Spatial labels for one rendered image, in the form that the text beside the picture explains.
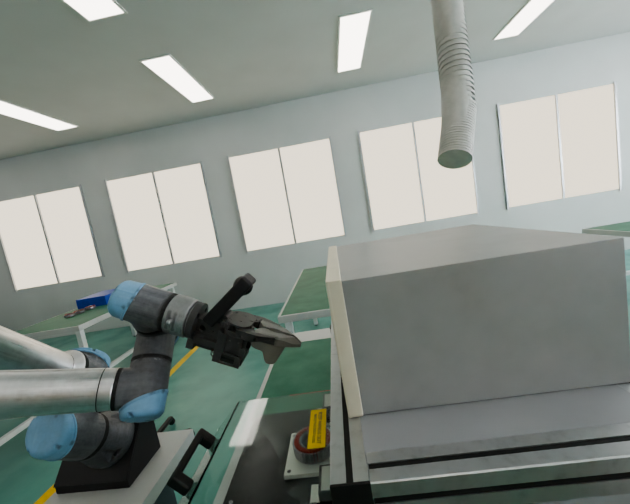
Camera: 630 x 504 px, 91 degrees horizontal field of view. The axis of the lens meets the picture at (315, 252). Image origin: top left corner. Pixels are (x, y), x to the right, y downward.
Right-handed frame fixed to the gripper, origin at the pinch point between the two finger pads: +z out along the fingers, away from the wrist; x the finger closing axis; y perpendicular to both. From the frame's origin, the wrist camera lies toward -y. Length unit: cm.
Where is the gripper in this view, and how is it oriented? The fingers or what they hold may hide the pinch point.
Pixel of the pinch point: (295, 339)
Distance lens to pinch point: 61.4
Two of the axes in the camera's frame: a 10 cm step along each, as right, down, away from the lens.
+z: 9.6, 2.8, -0.1
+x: -0.5, 1.3, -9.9
